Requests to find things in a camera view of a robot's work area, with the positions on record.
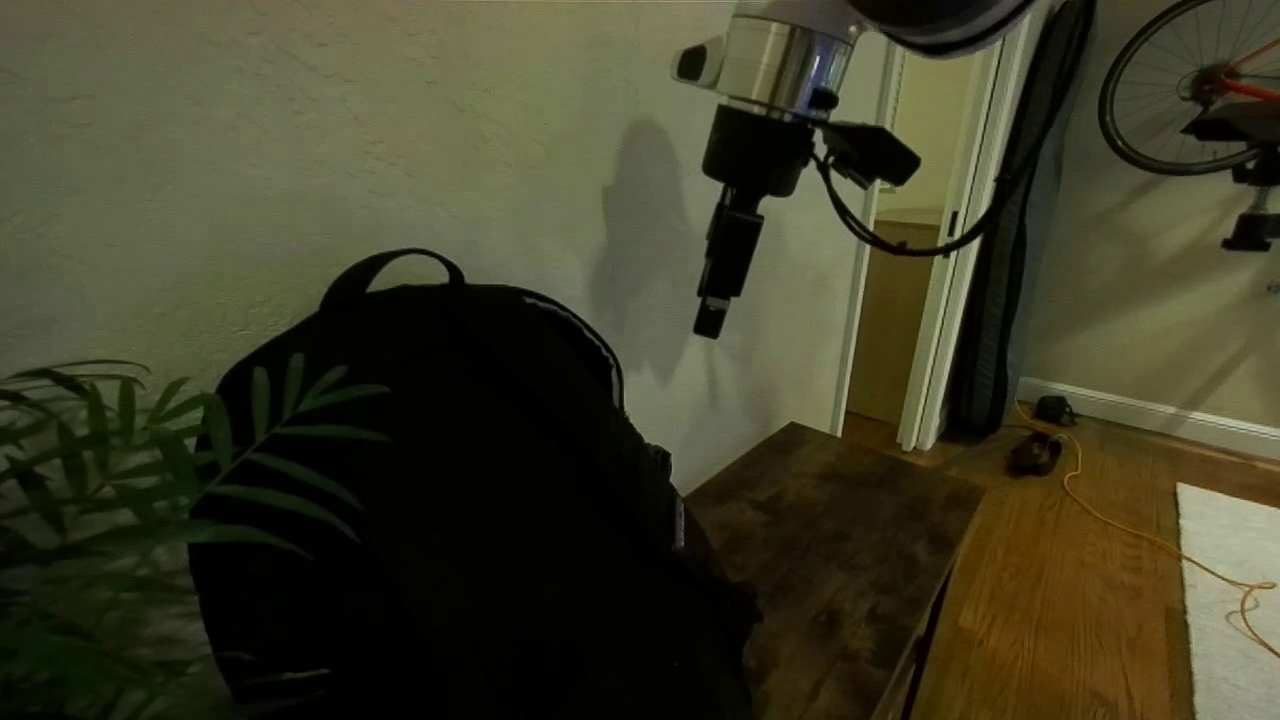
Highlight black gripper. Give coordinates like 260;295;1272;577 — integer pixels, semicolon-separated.
686;101;820;345

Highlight black backpack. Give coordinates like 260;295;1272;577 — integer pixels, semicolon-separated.
183;243;769;720

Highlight black tall soft case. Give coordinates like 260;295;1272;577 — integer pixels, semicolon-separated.
938;0;1098;449

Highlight small black floor object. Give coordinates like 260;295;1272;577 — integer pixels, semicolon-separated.
1029;391;1083;433

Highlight black shoe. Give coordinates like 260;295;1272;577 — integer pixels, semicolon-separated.
1004;428;1069;482

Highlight white baseboard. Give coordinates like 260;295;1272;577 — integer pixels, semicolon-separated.
1017;371;1280;467

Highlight bicycle wheel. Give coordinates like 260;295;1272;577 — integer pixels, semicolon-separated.
1094;0;1280;260

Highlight white rug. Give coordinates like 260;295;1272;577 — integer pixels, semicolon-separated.
1173;478;1280;720

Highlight green palm plant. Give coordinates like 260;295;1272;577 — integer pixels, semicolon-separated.
0;347;397;720

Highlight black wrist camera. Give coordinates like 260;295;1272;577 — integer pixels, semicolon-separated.
811;117;925;193

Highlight white door frame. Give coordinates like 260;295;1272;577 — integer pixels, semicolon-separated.
828;34;1054;454

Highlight orange cable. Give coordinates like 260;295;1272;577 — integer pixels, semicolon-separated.
1023;407;1280;658

